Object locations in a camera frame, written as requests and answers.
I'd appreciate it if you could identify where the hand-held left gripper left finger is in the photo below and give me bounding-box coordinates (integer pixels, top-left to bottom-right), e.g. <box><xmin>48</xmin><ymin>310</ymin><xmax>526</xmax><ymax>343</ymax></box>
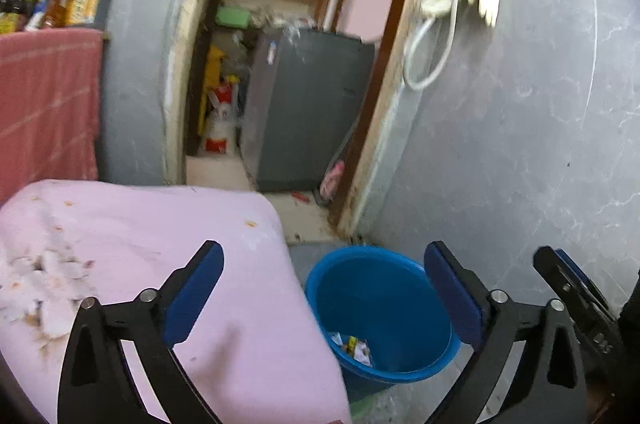
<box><xmin>57</xmin><ymin>240</ymin><xmax>224</xmax><ymax>424</ymax></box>

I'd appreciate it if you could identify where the blue plastic bucket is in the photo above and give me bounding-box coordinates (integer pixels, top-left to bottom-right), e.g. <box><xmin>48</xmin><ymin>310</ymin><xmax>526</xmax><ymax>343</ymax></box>
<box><xmin>305</xmin><ymin>245</ymin><xmax>462</xmax><ymax>400</ymax></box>

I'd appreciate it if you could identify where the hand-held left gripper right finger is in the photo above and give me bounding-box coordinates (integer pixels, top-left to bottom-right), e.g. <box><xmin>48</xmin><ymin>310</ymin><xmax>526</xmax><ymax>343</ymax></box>
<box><xmin>424</xmin><ymin>240</ymin><xmax>588</xmax><ymax>424</ymax></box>

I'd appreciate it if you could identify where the yellow plastic bag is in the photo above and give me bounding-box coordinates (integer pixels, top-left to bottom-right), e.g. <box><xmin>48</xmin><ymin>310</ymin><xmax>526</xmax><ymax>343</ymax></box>
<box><xmin>200</xmin><ymin>46</ymin><xmax>226</xmax><ymax>131</ymax></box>

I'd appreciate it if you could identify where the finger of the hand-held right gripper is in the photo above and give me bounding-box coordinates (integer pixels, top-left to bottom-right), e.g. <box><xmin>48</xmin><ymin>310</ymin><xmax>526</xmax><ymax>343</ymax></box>
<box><xmin>554</xmin><ymin>248</ymin><xmax>596</xmax><ymax>292</ymax></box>
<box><xmin>533</xmin><ymin>247</ymin><xmax>621</xmax><ymax>330</ymax></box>

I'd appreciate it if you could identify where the pink blanket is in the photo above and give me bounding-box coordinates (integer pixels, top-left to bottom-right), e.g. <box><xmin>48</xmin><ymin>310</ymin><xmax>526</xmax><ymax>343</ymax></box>
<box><xmin>0</xmin><ymin>179</ymin><xmax>351</xmax><ymax>424</ymax></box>

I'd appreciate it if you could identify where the red white sack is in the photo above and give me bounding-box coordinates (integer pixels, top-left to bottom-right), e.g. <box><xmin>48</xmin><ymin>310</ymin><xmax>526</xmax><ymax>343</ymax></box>
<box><xmin>204</xmin><ymin>81</ymin><xmax>241</xmax><ymax>154</ymax></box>

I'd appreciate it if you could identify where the white yellow wrapper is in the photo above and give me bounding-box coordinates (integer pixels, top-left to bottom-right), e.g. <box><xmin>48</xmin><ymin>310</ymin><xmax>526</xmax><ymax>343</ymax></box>
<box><xmin>345</xmin><ymin>336</ymin><xmax>374</xmax><ymax>365</ymax></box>

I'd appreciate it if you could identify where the green box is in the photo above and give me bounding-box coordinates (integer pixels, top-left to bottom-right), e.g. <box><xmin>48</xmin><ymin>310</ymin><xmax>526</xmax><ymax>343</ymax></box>
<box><xmin>215</xmin><ymin>5</ymin><xmax>251</xmax><ymax>30</ymax></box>

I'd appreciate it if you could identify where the dark brown door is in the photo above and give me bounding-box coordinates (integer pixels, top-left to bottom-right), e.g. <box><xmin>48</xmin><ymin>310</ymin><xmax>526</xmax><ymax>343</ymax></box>
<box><xmin>185</xmin><ymin>0</ymin><xmax>236</xmax><ymax>155</ymax></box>

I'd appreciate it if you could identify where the worn wooden door frame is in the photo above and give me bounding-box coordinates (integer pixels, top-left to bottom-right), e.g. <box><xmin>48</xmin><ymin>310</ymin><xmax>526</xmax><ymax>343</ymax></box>
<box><xmin>160</xmin><ymin>0</ymin><xmax>441</xmax><ymax>240</ymax></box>

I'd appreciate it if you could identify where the pink cleaning brush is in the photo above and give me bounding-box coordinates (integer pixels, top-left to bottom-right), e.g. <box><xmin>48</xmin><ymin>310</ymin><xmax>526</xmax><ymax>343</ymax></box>
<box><xmin>320</xmin><ymin>160</ymin><xmax>346</xmax><ymax>201</ymax></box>

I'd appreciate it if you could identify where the white hose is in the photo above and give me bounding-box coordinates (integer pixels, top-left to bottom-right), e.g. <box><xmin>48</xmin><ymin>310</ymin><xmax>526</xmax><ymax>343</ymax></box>
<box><xmin>402</xmin><ymin>0</ymin><xmax>463</xmax><ymax>91</ymax></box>

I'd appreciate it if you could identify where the grey washing machine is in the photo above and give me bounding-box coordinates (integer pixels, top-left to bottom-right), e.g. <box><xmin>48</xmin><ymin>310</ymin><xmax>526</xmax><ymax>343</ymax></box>
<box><xmin>240</xmin><ymin>26</ymin><xmax>376</xmax><ymax>194</ymax></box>

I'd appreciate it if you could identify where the red checked cloth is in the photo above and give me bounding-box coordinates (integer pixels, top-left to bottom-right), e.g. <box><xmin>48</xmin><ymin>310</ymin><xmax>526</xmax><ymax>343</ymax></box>
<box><xmin>0</xmin><ymin>26</ymin><xmax>103</xmax><ymax>205</ymax></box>

